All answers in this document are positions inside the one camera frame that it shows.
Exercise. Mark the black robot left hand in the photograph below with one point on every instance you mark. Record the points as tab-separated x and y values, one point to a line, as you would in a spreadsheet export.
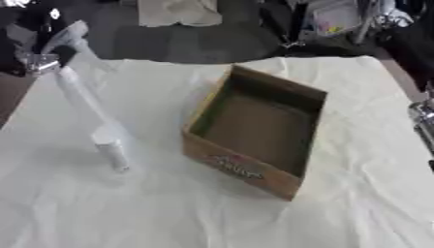
65	54

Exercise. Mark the white cloth bundle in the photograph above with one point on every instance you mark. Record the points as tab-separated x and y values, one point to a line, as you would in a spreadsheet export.
180	12

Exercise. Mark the tan cardboard box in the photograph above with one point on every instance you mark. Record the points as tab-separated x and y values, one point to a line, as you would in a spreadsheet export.
257	129

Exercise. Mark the long white rod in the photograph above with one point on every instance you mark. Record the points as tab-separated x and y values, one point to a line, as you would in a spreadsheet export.
82	97

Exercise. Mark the grey tripod leg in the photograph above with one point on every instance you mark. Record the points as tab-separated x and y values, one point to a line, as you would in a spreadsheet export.
364	25

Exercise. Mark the white plastic bag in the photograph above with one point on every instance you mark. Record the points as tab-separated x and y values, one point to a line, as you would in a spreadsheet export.
334	17

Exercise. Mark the white bottle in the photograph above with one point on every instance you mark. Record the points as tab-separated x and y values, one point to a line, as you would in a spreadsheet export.
112	151

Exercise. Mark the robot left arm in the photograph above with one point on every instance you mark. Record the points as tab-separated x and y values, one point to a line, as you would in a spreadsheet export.
41	62

